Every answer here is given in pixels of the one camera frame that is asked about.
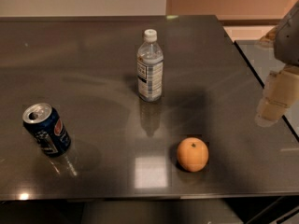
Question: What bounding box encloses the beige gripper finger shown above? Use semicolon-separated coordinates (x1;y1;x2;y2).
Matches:
255;64;299;127

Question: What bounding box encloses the clear plastic water bottle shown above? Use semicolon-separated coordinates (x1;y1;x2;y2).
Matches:
136;29;164;102

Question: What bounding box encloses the grey side table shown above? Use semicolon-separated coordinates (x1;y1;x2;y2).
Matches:
234;39;299;142

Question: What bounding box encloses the orange fruit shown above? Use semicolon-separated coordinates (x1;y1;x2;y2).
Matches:
177;137;209;173

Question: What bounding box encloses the blue Pepsi soda can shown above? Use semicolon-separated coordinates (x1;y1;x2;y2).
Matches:
22;103;71;158

